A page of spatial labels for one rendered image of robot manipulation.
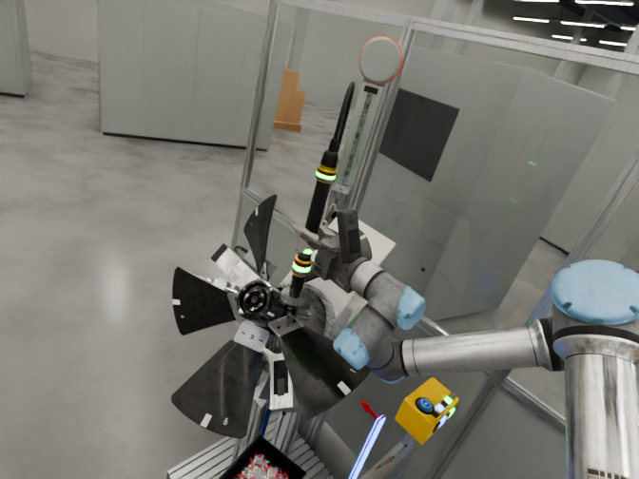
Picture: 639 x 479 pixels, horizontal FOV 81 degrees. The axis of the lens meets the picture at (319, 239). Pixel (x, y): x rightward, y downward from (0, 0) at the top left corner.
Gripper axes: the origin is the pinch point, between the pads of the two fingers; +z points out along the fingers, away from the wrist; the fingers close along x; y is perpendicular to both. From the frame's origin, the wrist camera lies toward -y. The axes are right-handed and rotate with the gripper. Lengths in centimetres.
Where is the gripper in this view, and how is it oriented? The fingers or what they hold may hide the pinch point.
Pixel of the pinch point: (303, 223)
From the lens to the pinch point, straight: 93.2
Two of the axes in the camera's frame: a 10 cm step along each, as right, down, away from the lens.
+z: -6.6, -4.8, 5.8
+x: 7.1, -1.6, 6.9
